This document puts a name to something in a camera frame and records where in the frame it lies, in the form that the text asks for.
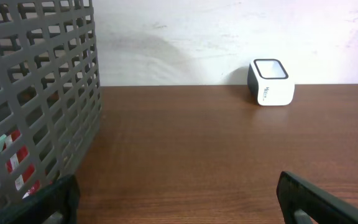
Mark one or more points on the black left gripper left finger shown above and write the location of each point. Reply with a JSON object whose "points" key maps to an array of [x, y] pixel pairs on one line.
{"points": [[62, 196]]}

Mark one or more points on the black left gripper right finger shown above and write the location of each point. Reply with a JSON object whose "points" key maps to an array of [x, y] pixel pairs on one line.
{"points": [[302, 202]]}

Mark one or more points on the red chocolate bar wrapper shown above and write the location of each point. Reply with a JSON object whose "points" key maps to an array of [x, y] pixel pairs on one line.
{"points": [[14, 162]]}

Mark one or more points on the white barcode scanner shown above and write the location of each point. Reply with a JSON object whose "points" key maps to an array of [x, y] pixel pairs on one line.
{"points": [[269, 82]]}

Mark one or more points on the grey plastic mesh basket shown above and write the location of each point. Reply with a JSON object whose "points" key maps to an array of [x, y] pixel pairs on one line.
{"points": [[49, 89]]}

